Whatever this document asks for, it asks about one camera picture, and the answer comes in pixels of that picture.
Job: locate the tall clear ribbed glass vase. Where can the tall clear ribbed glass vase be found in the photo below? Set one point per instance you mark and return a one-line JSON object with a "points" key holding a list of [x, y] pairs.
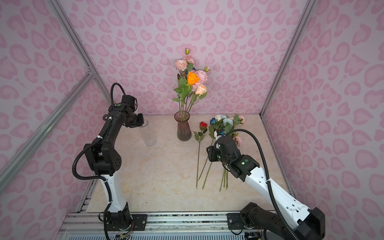
{"points": [[148, 134]]}

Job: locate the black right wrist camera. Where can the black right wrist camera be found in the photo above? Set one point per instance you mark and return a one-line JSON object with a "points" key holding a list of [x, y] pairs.
{"points": [[219, 133]]}

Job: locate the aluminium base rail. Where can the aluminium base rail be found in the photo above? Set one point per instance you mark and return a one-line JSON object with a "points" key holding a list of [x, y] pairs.
{"points": [[164, 226]]}

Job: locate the aluminium frame post right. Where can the aluminium frame post right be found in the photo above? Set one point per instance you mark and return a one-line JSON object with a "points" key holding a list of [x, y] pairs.
{"points": [[308, 11]]}

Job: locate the peach rose stem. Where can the peach rose stem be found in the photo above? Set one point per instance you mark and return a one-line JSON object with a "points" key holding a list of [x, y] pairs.
{"points": [[200, 90]]}

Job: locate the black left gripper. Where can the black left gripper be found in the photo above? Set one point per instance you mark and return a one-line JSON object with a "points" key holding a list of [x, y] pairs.
{"points": [[139, 123]]}

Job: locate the aluminium frame corner post left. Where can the aluminium frame corner post left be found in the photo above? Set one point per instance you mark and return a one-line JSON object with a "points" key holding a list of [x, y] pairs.
{"points": [[64, 20]]}

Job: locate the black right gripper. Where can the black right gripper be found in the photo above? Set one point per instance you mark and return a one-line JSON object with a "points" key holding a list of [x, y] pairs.
{"points": [[212, 150]]}

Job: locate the red rose stem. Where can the red rose stem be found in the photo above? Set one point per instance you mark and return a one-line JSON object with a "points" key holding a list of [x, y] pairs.
{"points": [[199, 137]]}

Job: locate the pink rose bud spray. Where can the pink rose bud spray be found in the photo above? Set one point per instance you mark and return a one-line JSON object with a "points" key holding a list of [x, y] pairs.
{"points": [[184, 65]]}

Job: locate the pile of green flower stems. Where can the pile of green flower stems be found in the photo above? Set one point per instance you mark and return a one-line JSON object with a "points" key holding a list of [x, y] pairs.
{"points": [[219, 126]]}

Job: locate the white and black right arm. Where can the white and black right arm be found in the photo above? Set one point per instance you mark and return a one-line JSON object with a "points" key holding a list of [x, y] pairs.
{"points": [[291, 220]]}

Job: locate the pink peony flower spray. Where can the pink peony flower spray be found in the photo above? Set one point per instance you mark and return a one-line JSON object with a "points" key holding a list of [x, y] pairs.
{"points": [[203, 77]]}

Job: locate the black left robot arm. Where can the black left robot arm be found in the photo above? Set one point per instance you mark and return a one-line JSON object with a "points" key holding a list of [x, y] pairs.
{"points": [[105, 161]]}

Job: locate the aluminium diagonal frame bar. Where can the aluminium diagonal frame bar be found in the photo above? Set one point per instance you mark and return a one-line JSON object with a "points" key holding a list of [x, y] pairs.
{"points": [[22, 156]]}

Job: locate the light blue flower spray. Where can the light blue flower spray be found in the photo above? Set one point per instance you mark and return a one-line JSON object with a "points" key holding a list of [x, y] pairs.
{"points": [[223, 120]]}

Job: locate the pink ribbed glass vase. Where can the pink ribbed glass vase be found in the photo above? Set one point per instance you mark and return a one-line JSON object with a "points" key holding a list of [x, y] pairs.
{"points": [[184, 132]]}

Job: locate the orange flower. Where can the orange flower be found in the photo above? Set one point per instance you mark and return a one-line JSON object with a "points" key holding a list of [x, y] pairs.
{"points": [[186, 94]]}

